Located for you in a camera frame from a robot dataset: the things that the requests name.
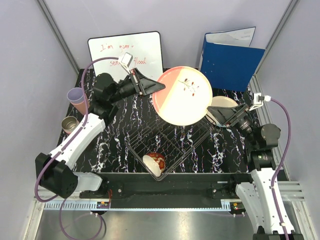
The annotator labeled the pink and beige plate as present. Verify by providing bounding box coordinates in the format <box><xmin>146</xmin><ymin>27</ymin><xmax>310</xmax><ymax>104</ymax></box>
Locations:
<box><xmin>152</xmin><ymin>66</ymin><xmax>213</xmax><ymax>126</ymax></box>

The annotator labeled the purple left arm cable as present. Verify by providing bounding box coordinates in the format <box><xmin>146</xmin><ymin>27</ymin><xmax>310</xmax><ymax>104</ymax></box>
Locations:
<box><xmin>34</xmin><ymin>57</ymin><xmax>123</xmax><ymax>240</ymax></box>

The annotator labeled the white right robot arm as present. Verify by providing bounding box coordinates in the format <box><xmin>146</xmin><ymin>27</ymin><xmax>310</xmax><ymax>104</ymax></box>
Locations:
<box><xmin>207</xmin><ymin>104</ymin><xmax>304</xmax><ymax>240</ymax></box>

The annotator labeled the blue ring binder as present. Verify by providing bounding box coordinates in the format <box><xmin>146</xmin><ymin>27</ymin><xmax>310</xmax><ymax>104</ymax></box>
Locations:
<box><xmin>198</xmin><ymin>26</ymin><xmax>266</xmax><ymax>92</ymax></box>

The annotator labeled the blue and beige plate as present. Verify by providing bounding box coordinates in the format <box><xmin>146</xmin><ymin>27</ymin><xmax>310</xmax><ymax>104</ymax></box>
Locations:
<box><xmin>205</xmin><ymin>96</ymin><xmax>238</xmax><ymax>128</ymax></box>

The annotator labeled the grey cable duct rail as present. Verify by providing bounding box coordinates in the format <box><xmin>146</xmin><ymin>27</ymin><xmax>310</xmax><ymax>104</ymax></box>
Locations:
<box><xmin>44</xmin><ymin>200</ymin><xmax>110</xmax><ymax>211</ymax></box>

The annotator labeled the lilac cup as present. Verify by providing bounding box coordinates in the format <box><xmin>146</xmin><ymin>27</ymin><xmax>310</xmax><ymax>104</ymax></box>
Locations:
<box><xmin>67</xmin><ymin>87</ymin><xmax>84</xmax><ymax>105</ymax></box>

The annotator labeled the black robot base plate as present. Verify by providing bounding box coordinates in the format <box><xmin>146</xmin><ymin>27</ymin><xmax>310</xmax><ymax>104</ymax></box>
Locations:
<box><xmin>78</xmin><ymin>171</ymin><xmax>253</xmax><ymax>210</ymax></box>

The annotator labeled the grey wire dish rack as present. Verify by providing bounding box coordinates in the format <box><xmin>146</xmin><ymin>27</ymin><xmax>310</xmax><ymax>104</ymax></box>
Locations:
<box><xmin>127</xmin><ymin>116</ymin><xmax>214</xmax><ymax>182</ymax></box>

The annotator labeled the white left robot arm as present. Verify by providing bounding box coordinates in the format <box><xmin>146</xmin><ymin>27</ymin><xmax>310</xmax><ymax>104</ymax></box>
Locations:
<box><xmin>35</xmin><ymin>68</ymin><xmax>166</xmax><ymax>199</ymax></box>

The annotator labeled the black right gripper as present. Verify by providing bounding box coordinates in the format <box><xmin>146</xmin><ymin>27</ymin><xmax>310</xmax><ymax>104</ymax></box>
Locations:
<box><xmin>207</xmin><ymin>101</ymin><xmax>258</xmax><ymax>147</ymax></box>

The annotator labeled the pink cup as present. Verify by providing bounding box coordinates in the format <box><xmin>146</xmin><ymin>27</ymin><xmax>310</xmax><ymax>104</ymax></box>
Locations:
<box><xmin>64</xmin><ymin>129</ymin><xmax>74</xmax><ymax>135</ymax></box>
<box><xmin>72</xmin><ymin>97</ymin><xmax>90</xmax><ymax>116</ymax></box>

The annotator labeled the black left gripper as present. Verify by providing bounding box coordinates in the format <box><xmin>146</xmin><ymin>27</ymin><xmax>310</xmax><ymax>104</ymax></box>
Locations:
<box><xmin>109</xmin><ymin>67</ymin><xmax>166</xmax><ymax>104</ymax></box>

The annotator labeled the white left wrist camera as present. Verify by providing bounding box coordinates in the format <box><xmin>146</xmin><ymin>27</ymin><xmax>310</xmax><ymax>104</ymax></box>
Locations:
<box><xmin>118</xmin><ymin>52</ymin><xmax>133</xmax><ymax>73</ymax></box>

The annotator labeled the whiteboard with red writing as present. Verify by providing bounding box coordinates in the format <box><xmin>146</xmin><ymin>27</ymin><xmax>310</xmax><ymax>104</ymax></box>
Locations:
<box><xmin>87</xmin><ymin>31</ymin><xmax>163</xmax><ymax>80</ymax></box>

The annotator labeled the red floral bowl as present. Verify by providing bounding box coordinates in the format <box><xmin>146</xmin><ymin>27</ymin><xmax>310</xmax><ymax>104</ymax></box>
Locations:
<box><xmin>142</xmin><ymin>152</ymin><xmax>166</xmax><ymax>177</ymax></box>

